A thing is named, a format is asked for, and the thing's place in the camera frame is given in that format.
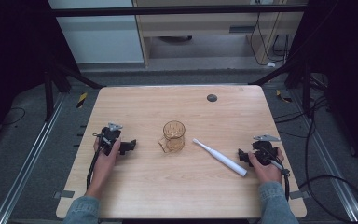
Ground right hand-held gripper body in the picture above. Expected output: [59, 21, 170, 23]
[251, 133, 282, 167]

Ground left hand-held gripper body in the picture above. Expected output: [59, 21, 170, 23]
[100, 121, 124, 157]

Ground person's right hand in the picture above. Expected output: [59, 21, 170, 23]
[247, 147, 285, 185]

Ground person's left hand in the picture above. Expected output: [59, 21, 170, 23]
[92, 137, 122, 181]

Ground white electric toothbrush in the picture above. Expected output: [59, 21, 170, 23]
[192, 137, 249, 178]

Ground amber glass cup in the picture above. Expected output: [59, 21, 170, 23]
[158, 119, 186, 154]

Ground yellow black striped tape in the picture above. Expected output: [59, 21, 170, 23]
[275, 89, 294, 104]
[76, 91, 89, 109]

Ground black metal stand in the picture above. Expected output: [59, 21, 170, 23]
[247, 55, 313, 119]
[42, 57, 104, 123]

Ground white cabinet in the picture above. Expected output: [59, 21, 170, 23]
[47, 0, 145, 65]

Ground dark curtain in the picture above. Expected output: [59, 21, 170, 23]
[0, 0, 81, 153]
[287, 0, 358, 174]

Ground light wooden desk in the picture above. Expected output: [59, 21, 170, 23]
[131, 0, 306, 68]

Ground right hand-held gripper black cable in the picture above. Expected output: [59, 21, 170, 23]
[265, 154, 292, 203]

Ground hand-held gripper black cable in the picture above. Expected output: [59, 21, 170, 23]
[265, 154, 292, 203]
[86, 133, 107, 191]

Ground left hand-held gripper black cable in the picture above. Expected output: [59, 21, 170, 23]
[86, 133, 107, 191]

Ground grey table bracket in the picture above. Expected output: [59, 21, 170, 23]
[289, 189, 310, 201]
[52, 189, 76, 200]

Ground aluminium floor rail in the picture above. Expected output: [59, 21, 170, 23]
[288, 90, 358, 224]
[0, 92, 67, 224]

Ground thin black floor cable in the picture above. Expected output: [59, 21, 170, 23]
[0, 106, 26, 128]

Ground black hanging desk cables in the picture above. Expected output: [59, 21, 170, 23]
[249, 11, 291, 67]

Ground black horizontal frame bar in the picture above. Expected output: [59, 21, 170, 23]
[49, 4, 308, 18]

